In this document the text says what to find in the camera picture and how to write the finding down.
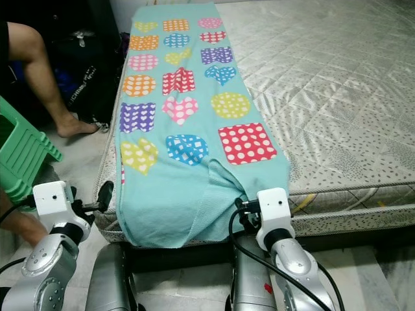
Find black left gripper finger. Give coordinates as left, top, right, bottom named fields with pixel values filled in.
left=97, top=181, right=115, bottom=212

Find teal mat with coloured shapes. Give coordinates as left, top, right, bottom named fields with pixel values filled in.
left=113, top=1, right=292, bottom=249

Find person's bare leg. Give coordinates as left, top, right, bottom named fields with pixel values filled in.
left=5, top=22, right=102, bottom=139
left=8, top=209, right=51, bottom=248

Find silver right robot leg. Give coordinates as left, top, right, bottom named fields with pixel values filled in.
left=226, top=232, right=278, bottom=311

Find silver robot leg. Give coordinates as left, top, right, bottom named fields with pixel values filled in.
left=226, top=232, right=278, bottom=311
left=86, top=242, right=138, bottom=311

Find silver left robot leg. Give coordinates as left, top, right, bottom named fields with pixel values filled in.
left=86, top=242, right=138, bottom=311

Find green plastic stool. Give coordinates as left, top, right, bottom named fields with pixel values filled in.
left=0, top=97, right=64, bottom=209

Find black and blue bag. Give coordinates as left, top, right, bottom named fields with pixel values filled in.
left=51, top=29, right=128, bottom=128

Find white quilted mattress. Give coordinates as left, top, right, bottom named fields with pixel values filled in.
left=93, top=0, right=415, bottom=245

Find dark cabinet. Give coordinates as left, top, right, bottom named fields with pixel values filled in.
left=55, top=0, right=121, bottom=41

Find person's black shorts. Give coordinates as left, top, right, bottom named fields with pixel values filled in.
left=0, top=22, right=12, bottom=67

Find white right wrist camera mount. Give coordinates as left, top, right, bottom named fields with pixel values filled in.
left=255, top=187, right=292, bottom=253

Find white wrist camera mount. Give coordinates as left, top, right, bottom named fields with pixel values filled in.
left=32, top=181, right=89, bottom=238
left=255, top=187, right=292, bottom=253

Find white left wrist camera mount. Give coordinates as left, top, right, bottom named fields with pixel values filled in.
left=32, top=181, right=89, bottom=238

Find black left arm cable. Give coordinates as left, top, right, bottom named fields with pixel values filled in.
left=0, top=196, right=41, bottom=311

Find dark bed frame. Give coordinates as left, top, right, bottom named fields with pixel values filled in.
left=102, top=222, right=415, bottom=274

